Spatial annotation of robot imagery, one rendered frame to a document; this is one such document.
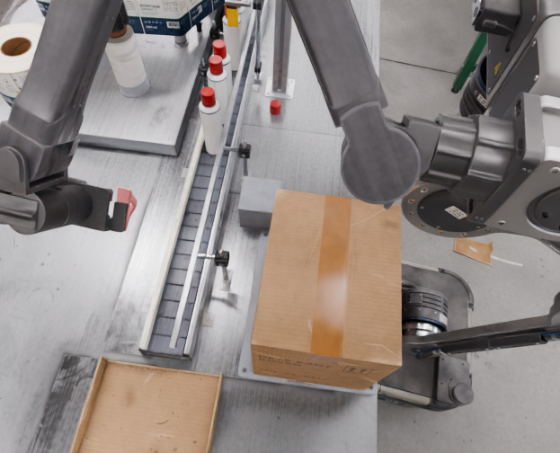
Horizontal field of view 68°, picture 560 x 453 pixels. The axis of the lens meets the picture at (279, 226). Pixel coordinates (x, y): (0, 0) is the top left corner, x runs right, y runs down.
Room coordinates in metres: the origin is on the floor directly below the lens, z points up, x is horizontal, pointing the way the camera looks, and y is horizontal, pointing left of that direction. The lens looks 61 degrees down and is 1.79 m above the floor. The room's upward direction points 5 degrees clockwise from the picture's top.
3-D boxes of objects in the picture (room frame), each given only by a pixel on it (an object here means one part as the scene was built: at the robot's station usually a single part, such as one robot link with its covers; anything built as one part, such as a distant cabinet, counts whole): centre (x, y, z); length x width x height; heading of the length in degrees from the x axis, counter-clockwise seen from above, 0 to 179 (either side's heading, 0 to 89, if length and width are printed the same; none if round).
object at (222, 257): (0.37, 0.14, 0.91); 0.07 x 0.03 x 0.16; 87
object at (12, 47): (0.90, 0.73, 0.95); 0.20 x 0.20 x 0.14
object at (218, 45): (0.90, 0.19, 0.98); 0.05 x 0.05 x 0.20
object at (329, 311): (0.30, -0.10, 0.99); 0.30 x 0.24 x 0.27; 176
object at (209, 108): (0.73, 0.19, 0.98); 0.05 x 0.05 x 0.20
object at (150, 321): (0.71, 0.23, 0.91); 1.07 x 0.01 x 0.02; 177
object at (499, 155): (0.29, -0.19, 1.45); 0.09 x 0.08 x 0.12; 170
